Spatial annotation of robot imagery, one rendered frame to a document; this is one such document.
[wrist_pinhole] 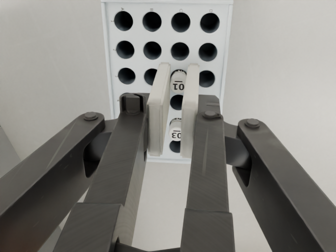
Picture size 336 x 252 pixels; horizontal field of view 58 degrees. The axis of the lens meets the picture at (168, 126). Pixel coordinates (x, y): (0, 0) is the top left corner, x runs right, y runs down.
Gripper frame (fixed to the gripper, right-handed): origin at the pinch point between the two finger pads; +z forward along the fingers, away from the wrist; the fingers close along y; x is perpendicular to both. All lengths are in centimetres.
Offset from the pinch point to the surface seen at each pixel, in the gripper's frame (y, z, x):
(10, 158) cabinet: -48, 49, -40
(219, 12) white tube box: 2.4, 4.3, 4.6
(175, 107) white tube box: -0.3, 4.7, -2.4
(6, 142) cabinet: -56, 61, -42
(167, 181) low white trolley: -1.0, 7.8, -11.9
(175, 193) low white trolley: -0.2, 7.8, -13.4
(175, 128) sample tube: -0.1, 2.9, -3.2
